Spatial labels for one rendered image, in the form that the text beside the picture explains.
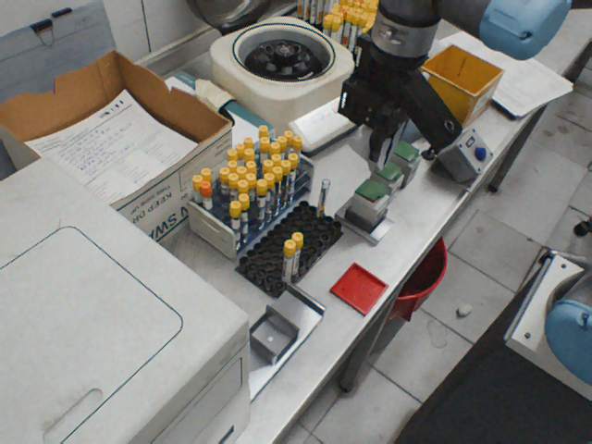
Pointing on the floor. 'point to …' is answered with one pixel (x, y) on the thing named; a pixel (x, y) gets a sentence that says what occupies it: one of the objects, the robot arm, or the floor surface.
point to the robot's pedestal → (501, 395)
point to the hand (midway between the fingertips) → (379, 168)
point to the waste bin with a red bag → (414, 292)
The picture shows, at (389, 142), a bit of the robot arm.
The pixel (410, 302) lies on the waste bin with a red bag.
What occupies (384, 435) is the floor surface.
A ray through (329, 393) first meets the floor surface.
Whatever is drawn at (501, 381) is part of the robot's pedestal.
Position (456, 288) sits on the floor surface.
